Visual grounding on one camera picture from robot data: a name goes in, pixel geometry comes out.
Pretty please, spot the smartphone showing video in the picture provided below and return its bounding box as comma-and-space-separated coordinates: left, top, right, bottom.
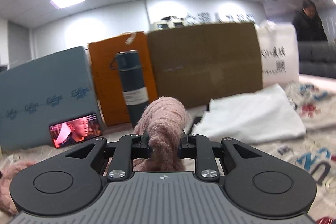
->
49, 114, 102, 148

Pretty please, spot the person in black jacket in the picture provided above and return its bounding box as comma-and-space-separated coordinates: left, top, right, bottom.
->
292, 0, 327, 42

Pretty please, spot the brown cardboard sheet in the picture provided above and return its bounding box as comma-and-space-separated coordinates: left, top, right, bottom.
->
147, 23, 263, 108

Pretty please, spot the grey sofa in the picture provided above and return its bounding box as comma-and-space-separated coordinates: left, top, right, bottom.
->
298, 42, 336, 79

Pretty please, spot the large blue foam board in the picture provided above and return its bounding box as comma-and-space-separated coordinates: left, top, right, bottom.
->
1, 47, 104, 151

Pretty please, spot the white printed tote bag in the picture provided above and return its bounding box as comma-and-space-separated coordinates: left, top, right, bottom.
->
255, 20, 299, 87

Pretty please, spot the pink knitted sweater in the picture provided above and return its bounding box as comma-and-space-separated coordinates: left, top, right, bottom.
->
1, 97, 187, 215

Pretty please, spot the orange board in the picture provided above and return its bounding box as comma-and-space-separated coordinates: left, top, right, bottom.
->
88, 32, 158, 126

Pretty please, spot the dark teal thermos bottle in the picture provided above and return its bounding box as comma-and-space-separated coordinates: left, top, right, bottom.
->
109, 50, 149, 128

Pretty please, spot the white folded cloth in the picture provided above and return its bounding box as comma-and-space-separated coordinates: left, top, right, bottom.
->
192, 84, 306, 144

